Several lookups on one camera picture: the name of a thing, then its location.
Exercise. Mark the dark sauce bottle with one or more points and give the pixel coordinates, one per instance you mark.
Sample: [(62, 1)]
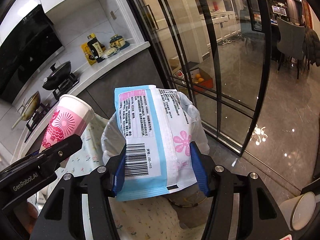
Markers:
[(96, 47)]

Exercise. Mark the person's left hand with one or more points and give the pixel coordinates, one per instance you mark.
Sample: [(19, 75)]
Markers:
[(33, 211)]

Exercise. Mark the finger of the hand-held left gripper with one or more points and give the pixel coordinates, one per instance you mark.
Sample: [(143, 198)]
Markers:
[(62, 148)]

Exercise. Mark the black range hood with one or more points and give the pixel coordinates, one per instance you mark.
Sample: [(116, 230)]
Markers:
[(27, 55)]

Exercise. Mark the bin with clear liner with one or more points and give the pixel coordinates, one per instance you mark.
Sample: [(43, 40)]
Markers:
[(197, 120)]

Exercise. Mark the white round container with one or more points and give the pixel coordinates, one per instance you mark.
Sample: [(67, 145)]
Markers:
[(300, 211)]

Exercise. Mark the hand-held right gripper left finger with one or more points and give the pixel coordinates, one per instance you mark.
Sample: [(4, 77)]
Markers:
[(118, 175)]

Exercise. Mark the pink patterned paper cup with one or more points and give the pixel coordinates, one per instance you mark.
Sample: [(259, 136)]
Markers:
[(67, 120)]

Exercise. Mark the black gas stove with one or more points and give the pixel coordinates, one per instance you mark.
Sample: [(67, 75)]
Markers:
[(65, 84)]

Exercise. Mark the cream frying pan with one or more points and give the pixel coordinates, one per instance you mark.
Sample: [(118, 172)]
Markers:
[(31, 105)]

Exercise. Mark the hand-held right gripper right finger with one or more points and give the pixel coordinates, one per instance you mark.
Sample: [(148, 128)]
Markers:
[(200, 170)]

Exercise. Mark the cardboard box with oranges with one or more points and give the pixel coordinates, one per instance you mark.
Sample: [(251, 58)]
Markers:
[(200, 78)]

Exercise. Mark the white cabinets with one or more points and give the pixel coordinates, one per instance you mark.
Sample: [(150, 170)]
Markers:
[(225, 27)]

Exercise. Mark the dark jacket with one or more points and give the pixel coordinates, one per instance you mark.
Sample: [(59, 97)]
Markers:
[(312, 47)]

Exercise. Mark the grey dining chair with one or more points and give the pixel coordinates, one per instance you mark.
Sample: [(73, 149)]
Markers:
[(291, 35)]

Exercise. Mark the blue and white packet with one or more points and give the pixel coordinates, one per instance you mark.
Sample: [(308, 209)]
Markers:
[(150, 135)]

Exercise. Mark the black wok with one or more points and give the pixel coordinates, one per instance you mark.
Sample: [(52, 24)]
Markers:
[(58, 73)]

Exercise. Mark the black framed glass door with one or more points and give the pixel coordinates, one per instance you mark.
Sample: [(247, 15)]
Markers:
[(265, 55)]

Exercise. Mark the crumpled white plastic wrap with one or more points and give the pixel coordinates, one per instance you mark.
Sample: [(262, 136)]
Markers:
[(107, 53)]

